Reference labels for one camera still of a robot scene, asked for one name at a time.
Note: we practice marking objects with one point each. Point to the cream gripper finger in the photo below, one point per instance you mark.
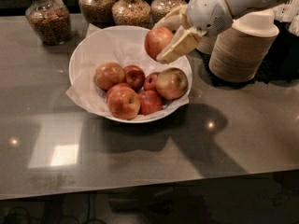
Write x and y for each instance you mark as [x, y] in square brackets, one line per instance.
[183, 42]
[174, 19]

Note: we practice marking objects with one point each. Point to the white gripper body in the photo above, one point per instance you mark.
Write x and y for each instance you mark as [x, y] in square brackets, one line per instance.
[207, 10]

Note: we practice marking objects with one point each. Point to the red-yellow apple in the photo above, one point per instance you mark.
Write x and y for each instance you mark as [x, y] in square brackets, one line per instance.
[156, 40]

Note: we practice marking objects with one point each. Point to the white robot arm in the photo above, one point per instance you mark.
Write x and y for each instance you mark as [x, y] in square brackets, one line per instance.
[240, 8]

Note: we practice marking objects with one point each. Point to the right yellowish apple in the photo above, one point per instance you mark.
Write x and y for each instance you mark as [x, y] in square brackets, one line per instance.
[172, 83]

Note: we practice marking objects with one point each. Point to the white paper bowl liner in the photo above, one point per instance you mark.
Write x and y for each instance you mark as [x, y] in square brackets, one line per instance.
[87, 94]

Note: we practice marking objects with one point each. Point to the dark red apple back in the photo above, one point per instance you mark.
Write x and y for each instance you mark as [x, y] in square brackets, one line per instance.
[135, 76]

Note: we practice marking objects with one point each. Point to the front right red apple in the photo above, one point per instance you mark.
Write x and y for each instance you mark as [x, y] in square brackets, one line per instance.
[150, 101]

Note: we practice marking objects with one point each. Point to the white bowl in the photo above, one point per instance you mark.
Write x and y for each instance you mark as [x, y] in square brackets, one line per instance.
[121, 44]

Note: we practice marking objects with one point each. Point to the left back apple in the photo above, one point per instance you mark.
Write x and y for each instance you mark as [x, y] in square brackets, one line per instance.
[108, 75]

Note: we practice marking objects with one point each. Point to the front left red apple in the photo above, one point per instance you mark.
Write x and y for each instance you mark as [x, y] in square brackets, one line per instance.
[124, 103]

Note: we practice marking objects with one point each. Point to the back stack paper bowls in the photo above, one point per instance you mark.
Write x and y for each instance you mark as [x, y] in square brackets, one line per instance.
[206, 45]

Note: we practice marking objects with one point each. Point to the stack paper bowls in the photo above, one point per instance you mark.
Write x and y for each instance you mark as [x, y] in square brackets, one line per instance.
[239, 51]
[206, 45]

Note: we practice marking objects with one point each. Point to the glass cereal jar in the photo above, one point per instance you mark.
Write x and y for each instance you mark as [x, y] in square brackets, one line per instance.
[160, 8]
[97, 12]
[50, 19]
[131, 12]

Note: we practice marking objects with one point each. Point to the front stack paper bowls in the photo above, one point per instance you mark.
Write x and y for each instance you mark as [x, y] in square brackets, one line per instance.
[239, 51]

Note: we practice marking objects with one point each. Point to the white wrapped cutlery pile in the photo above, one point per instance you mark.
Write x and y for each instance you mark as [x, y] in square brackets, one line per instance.
[289, 12]

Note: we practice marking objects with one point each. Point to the black mat under bowls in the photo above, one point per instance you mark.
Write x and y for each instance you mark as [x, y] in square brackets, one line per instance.
[280, 63]

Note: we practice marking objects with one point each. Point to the leftmost glass cereal jar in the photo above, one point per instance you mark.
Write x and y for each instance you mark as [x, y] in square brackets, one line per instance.
[50, 19]

